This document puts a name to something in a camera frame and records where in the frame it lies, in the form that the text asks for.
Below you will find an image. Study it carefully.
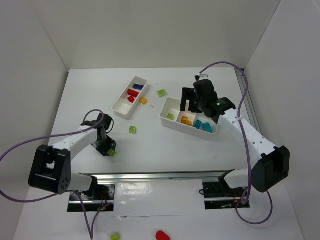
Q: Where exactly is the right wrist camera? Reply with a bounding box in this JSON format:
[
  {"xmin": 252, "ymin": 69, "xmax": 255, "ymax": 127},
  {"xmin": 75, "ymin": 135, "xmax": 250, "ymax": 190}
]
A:
[{"xmin": 194, "ymin": 73, "xmax": 209, "ymax": 81}]

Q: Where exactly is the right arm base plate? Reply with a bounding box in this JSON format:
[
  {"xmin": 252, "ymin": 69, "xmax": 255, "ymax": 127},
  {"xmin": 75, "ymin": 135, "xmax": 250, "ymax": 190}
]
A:
[{"xmin": 199, "ymin": 181, "xmax": 245, "ymax": 210}]

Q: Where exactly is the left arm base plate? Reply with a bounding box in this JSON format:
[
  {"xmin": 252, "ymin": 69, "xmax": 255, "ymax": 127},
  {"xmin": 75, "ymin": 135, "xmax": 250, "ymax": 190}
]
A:
[{"xmin": 67, "ymin": 182, "xmax": 116, "ymax": 213}]

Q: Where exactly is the red rounded lego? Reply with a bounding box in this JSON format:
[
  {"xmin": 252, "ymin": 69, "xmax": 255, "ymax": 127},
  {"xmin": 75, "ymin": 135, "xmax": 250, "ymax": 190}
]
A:
[{"xmin": 127, "ymin": 89, "xmax": 139, "ymax": 98}]

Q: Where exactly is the aluminium right rail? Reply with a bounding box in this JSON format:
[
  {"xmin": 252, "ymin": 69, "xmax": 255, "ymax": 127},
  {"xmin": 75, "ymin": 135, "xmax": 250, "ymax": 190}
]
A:
[{"xmin": 234, "ymin": 68, "xmax": 262, "ymax": 134}]

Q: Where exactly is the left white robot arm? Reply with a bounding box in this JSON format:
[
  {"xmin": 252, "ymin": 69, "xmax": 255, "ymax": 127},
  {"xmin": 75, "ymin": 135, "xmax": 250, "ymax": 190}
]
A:
[{"xmin": 28, "ymin": 113, "xmax": 117, "ymax": 198}]

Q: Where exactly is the small yellow lego near tray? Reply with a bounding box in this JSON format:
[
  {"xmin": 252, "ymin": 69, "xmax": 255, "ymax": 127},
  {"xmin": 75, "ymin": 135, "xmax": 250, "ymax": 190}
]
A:
[{"xmin": 139, "ymin": 97, "xmax": 148, "ymax": 105}]

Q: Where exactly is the red rectangular lego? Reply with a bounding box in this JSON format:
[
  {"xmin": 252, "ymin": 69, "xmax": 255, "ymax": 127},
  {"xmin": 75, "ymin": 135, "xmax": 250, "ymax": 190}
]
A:
[{"xmin": 127, "ymin": 96, "xmax": 135, "ymax": 103}]

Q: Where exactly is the red piece outside front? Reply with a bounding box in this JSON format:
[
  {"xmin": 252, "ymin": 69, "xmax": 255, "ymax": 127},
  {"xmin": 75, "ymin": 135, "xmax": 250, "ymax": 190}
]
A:
[{"xmin": 155, "ymin": 230, "xmax": 171, "ymax": 240}]

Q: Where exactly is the aluminium front rail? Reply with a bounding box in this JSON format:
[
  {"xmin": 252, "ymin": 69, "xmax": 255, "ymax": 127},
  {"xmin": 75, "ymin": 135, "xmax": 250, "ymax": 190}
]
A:
[{"xmin": 72, "ymin": 169, "xmax": 248, "ymax": 181}]

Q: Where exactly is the pale green small lego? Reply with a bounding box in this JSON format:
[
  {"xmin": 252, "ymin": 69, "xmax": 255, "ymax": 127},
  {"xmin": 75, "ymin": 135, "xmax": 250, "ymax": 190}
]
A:
[{"xmin": 167, "ymin": 113, "xmax": 174, "ymax": 120}]

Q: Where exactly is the dark blue lego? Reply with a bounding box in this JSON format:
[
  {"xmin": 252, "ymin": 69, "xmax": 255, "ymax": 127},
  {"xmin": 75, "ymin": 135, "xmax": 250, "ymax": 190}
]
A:
[{"xmin": 133, "ymin": 84, "xmax": 144, "ymax": 90}]

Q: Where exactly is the orange lego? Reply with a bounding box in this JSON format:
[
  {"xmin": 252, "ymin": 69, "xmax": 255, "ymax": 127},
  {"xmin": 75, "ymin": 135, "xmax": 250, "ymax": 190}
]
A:
[{"xmin": 180, "ymin": 116, "xmax": 189, "ymax": 124}]

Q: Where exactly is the teal lego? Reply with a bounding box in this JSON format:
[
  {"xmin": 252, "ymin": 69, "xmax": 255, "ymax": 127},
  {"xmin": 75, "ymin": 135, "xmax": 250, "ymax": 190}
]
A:
[
  {"xmin": 193, "ymin": 119, "xmax": 202, "ymax": 129},
  {"xmin": 201, "ymin": 122, "xmax": 213, "ymax": 133}
]

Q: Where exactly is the aluminium rail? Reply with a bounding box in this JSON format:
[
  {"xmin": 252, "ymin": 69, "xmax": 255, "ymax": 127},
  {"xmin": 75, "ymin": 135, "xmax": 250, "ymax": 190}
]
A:
[
  {"xmin": 234, "ymin": 68, "xmax": 262, "ymax": 134},
  {"xmin": 72, "ymin": 169, "xmax": 248, "ymax": 181}
]

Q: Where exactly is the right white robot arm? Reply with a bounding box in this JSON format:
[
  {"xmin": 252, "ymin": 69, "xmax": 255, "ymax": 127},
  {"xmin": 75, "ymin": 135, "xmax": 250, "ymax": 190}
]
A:
[{"xmin": 180, "ymin": 79, "xmax": 290, "ymax": 193}]

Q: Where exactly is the white divided tray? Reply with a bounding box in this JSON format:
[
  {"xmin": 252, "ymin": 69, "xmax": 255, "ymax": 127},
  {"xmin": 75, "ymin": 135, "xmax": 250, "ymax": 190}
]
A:
[
  {"xmin": 160, "ymin": 97, "xmax": 218, "ymax": 140},
  {"xmin": 112, "ymin": 76, "xmax": 148, "ymax": 119}
]

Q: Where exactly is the green lego outside front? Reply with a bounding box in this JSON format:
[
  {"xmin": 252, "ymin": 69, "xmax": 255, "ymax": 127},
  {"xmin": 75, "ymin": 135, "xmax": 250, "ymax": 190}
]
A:
[{"xmin": 110, "ymin": 232, "xmax": 121, "ymax": 240}]

